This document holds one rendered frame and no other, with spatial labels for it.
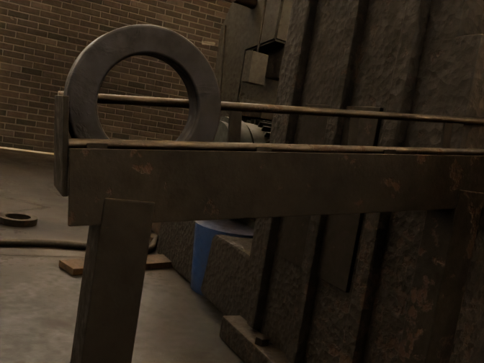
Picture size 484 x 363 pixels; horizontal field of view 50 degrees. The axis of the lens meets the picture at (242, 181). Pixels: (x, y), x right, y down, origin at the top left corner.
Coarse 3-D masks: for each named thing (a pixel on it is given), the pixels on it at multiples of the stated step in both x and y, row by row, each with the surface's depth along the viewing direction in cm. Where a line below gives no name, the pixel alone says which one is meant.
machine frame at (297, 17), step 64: (320, 0) 141; (384, 0) 118; (448, 0) 102; (320, 64) 138; (384, 64) 116; (448, 64) 100; (320, 128) 133; (384, 128) 110; (256, 256) 157; (320, 256) 128; (384, 256) 110; (256, 320) 149; (320, 320) 127; (384, 320) 108
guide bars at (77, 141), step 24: (72, 144) 56; (96, 144) 57; (120, 144) 59; (144, 144) 60; (168, 144) 61; (192, 144) 62; (216, 144) 64; (240, 144) 65; (264, 144) 67; (288, 144) 69
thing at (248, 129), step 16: (224, 128) 205; (256, 128) 209; (176, 224) 227; (192, 224) 212; (160, 240) 244; (176, 240) 225; (192, 240) 210; (224, 240) 186; (240, 240) 187; (176, 256) 223; (192, 256) 208; (208, 256) 195; (224, 256) 183; (240, 256) 173; (208, 272) 193; (224, 272) 182; (240, 272) 172; (208, 288) 192; (224, 288) 180; (240, 288) 170; (224, 304) 179; (240, 304) 170
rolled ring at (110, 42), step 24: (144, 24) 60; (96, 48) 58; (120, 48) 59; (144, 48) 60; (168, 48) 61; (192, 48) 63; (72, 72) 57; (96, 72) 58; (192, 72) 63; (72, 96) 57; (96, 96) 59; (192, 96) 65; (216, 96) 65; (72, 120) 58; (96, 120) 59; (192, 120) 65; (216, 120) 65
